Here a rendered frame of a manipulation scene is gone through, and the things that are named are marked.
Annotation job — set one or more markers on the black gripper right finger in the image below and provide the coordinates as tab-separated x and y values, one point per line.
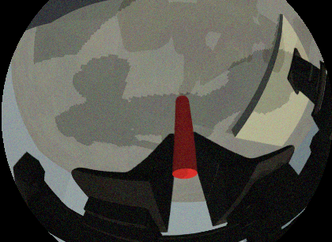
226	176

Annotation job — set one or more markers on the dark grey flat panel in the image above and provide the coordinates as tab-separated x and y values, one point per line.
54	9

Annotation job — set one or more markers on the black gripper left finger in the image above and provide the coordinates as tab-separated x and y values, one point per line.
147	185

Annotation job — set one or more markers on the red peg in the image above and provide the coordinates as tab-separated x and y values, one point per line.
184	160

